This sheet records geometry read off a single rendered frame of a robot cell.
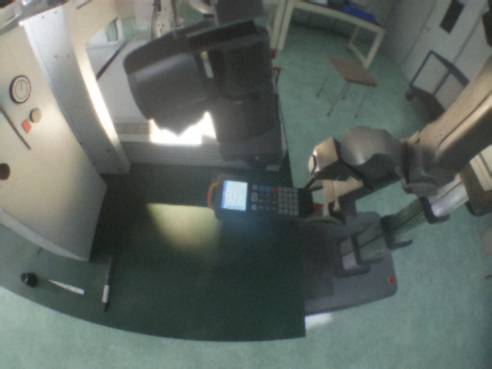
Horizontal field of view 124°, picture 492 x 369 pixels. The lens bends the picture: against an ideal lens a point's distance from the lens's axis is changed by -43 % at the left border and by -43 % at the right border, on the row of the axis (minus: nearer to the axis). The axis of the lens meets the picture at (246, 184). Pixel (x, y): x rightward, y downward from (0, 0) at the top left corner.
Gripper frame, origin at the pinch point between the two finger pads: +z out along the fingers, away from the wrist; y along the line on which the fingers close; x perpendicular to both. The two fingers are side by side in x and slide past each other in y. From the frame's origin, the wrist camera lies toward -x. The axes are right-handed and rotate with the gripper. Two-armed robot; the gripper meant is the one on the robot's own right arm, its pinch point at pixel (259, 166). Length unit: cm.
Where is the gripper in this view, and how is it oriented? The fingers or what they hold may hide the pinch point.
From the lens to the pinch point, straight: 33.1
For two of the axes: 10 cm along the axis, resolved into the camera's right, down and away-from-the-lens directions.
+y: -0.6, 8.5, -5.2
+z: 1.4, 5.3, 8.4
